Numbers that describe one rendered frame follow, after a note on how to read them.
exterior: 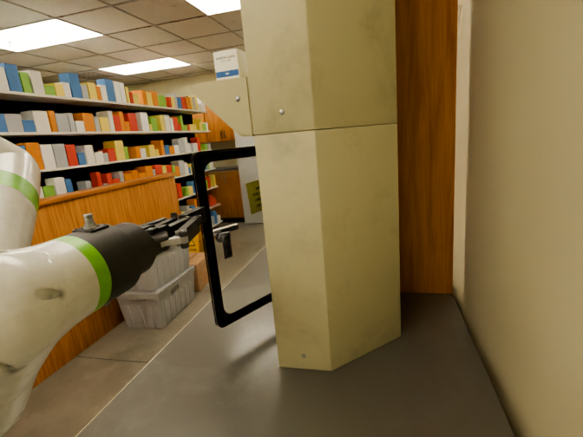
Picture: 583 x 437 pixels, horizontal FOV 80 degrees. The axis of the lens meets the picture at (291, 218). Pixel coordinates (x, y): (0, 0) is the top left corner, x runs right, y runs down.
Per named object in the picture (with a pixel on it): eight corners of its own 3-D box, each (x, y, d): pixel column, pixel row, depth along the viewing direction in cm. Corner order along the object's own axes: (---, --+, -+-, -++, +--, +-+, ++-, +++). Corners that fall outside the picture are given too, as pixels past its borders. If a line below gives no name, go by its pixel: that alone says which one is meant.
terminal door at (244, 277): (304, 283, 101) (292, 141, 92) (218, 330, 79) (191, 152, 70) (302, 282, 101) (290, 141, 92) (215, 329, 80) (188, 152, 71)
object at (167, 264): (196, 264, 323) (190, 231, 316) (156, 294, 266) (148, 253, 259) (156, 264, 334) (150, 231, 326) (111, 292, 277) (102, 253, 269)
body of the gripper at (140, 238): (136, 228, 43) (177, 211, 52) (80, 229, 45) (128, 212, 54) (147, 284, 45) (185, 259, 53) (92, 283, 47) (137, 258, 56)
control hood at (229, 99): (295, 133, 92) (291, 94, 90) (253, 135, 62) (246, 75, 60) (254, 137, 95) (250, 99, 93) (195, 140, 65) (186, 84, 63)
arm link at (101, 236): (55, 316, 42) (120, 320, 40) (31, 221, 39) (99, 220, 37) (94, 293, 48) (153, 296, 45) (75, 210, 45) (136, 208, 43)
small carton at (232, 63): (252, 85, 70) (248, 53, 69) (239, 82, 66) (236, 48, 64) (229, 88, 72) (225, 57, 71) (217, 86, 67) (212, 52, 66)
